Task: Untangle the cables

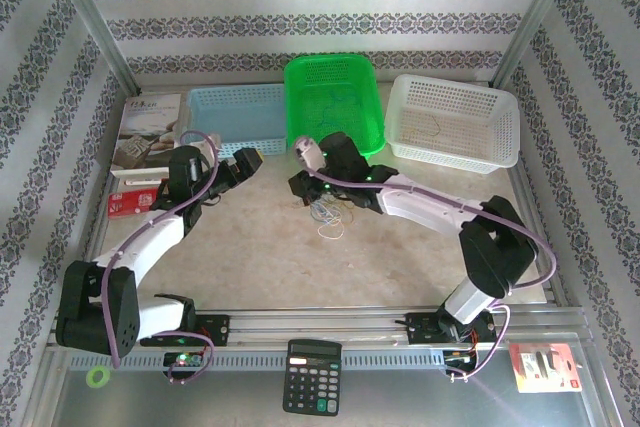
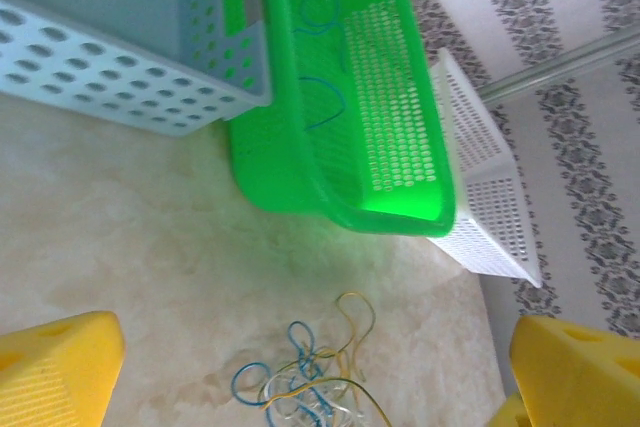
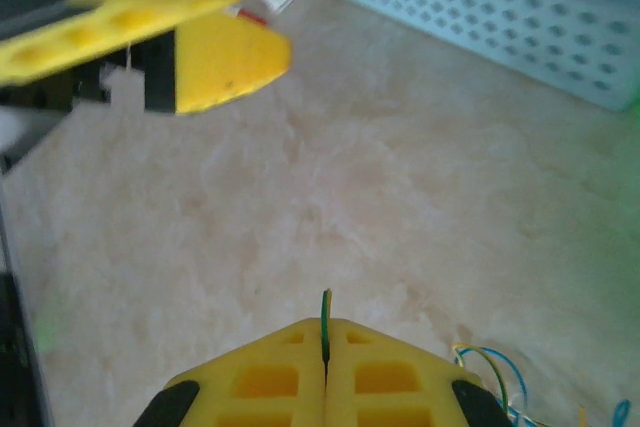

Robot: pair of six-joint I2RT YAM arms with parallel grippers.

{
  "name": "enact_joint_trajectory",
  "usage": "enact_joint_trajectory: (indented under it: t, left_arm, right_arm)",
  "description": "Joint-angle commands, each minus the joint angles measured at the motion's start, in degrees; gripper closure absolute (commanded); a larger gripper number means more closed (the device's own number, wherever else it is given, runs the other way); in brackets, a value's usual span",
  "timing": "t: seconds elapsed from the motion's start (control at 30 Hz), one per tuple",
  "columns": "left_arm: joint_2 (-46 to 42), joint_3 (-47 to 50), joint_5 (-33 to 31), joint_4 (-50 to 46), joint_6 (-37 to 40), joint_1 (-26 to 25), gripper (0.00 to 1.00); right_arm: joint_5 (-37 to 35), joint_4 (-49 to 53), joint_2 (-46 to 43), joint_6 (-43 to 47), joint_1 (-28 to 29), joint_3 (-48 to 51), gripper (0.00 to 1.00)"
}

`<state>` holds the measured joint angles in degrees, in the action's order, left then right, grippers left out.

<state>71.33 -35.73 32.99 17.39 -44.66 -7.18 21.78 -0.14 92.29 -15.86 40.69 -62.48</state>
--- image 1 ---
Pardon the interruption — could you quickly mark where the green plastic basket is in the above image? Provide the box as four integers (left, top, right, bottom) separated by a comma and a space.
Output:
283, 54, 387, 167

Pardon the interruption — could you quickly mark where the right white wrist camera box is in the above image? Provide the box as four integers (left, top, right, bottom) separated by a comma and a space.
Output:
293, 135, 326, 169

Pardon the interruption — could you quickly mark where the white rubber band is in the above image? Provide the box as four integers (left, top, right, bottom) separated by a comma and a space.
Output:
318, 219, 346, 241
308, 205, 335, 226

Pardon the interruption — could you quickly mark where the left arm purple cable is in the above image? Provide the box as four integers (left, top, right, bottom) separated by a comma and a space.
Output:
99, 130, 221, 386

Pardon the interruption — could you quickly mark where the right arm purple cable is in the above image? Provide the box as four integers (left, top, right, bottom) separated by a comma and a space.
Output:
294, 139, 559, 383

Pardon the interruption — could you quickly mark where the red flash drive package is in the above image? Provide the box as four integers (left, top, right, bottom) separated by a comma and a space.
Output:
508, 342, 584, 394

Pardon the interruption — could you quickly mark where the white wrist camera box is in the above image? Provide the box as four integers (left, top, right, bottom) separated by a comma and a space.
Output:
293, 135, 326, 169
197, 132, 224, 153

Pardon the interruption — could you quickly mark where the light blue plastic basket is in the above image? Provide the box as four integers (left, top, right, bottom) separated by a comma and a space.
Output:
182, 84, 290, 157

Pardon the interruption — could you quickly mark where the red cardboard box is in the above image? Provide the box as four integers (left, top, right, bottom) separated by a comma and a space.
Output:
107, 186, 166, 219

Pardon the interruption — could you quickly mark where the aluminium frame post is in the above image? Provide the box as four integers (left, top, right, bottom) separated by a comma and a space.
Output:
42, 0, 139, 94
489, 0, 586, 89

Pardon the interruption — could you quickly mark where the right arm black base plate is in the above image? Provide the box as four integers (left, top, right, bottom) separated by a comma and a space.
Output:
407, 314, 499, 347

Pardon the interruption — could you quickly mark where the black desk calculator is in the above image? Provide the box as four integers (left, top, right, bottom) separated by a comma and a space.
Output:
282, 338, 344, 417

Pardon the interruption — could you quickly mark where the green tape roll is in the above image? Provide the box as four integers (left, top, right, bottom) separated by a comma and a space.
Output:
85, 365, 111, 389

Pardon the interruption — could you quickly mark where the white picture box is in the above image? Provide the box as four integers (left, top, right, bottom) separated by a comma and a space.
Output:
109, 91, 184, 178

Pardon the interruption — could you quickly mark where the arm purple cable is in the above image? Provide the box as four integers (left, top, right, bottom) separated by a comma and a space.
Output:
99, 130, 221, 386
294, 139, 559, 383

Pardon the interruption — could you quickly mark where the grey slotted cable duct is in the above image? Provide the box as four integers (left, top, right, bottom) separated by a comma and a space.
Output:
67, 352, 451, 372

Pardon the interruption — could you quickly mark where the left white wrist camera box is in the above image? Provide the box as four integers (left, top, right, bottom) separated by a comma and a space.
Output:
197, 132, 224, 153

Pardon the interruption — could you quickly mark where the aluminium mounting rail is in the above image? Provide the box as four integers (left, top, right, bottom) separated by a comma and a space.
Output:
47, 306, 594, 348

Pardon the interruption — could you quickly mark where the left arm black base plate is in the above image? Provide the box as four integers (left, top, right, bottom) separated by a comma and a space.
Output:
139, 314, 231, 348

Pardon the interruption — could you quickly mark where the white plastic basket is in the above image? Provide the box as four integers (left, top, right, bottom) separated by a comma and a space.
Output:
383, 73, 521, 176

